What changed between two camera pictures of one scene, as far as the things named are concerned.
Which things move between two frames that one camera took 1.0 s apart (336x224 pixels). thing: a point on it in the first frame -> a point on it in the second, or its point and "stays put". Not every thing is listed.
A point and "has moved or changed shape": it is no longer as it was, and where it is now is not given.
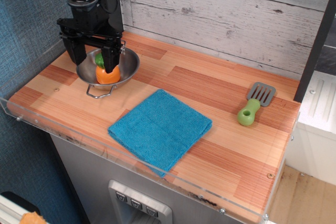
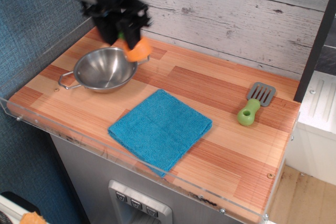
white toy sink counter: x=312 y=148 stays put
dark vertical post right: x=318 y=45 stays put
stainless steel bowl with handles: x=129 y=62 has moved or changed shape
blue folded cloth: x=160 y=130 stays put
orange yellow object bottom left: x=32 y=217 stays put
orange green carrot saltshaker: x=102 y=76 -> x=140 y=51
